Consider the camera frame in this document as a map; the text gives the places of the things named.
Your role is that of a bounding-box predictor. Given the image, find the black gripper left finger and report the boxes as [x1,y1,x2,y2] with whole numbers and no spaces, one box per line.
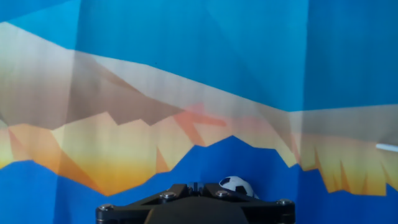
[95,182,198,224]

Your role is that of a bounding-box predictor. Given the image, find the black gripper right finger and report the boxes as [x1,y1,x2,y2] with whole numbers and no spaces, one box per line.
[196,182,295,224]

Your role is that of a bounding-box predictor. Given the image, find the white wire mesh goal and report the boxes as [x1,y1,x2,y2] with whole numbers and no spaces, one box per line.
[375,142,398,153]

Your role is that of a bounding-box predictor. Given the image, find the blue printed mountain cloth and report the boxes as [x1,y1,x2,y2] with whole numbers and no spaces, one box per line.
[0,0,398,224]

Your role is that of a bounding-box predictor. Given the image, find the small black white soccer ball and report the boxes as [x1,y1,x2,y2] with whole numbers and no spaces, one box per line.
[218,175,259,200]

